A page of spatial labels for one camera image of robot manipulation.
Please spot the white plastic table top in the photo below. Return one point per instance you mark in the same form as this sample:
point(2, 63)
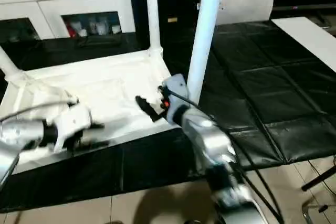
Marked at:
point(105, 85)

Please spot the white plastic table leg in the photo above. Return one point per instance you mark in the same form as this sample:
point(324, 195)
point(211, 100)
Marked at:
point(204, 37)
point(153, 11)
point(8, 64)

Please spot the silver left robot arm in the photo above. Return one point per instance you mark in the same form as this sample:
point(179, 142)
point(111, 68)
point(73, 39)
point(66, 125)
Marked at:
point(18, 132)

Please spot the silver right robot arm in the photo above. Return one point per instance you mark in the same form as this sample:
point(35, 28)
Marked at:
point(207, 134)

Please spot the black work mat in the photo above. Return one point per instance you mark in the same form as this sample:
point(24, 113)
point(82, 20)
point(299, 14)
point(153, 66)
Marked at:
point(275, 64)

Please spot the grey cushion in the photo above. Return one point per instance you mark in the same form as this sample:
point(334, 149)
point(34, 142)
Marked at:
point(244, 3)

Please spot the dark rounded robot torso part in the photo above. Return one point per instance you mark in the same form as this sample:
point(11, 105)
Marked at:
point(194, 222)

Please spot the white glass-door cabinet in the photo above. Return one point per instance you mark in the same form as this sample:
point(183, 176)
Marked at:
point(78, 1)

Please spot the white flat board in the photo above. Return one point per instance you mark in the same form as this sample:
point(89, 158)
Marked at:
point(309, 35)

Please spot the black bar with red light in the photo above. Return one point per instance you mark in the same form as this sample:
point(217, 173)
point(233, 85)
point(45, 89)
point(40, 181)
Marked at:
point(302, 7)

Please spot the metal chair leg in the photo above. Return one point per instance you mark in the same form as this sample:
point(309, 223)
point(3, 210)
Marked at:
point(307, 214)

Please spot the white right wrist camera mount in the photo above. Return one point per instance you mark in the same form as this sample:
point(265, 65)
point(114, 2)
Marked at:
point(178, 87)

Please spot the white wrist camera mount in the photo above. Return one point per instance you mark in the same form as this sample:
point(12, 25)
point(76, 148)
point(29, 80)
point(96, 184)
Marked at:
point(178, 87)
point(73, 119)

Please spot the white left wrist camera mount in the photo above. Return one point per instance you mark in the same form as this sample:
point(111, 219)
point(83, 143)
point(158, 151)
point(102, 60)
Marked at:
point(73, 119)

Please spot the black metal table frame leg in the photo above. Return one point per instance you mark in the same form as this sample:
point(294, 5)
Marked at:
point(317, 179)

